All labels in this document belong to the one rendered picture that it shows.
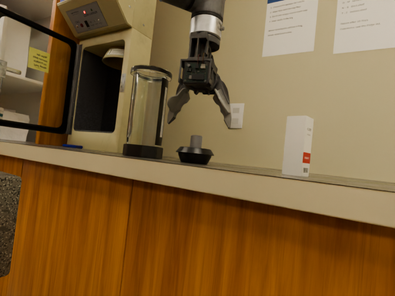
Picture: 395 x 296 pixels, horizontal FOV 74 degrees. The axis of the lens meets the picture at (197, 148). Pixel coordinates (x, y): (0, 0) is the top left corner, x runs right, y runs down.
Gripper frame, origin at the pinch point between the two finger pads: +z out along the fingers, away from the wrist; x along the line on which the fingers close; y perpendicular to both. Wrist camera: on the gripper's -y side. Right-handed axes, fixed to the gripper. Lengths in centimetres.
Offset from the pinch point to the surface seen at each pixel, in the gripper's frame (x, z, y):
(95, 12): -51, -43, -20
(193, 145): -0.2, 4.5, 1.5
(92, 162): -19.1, 10.6, 11.9
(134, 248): -6.7, 26.5, 12.1
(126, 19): -38, -40, -21
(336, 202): 25.7, 10.9, 24.0
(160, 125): -10.5, 0.2, -1.2
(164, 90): -10.4, -9.1, -1.4
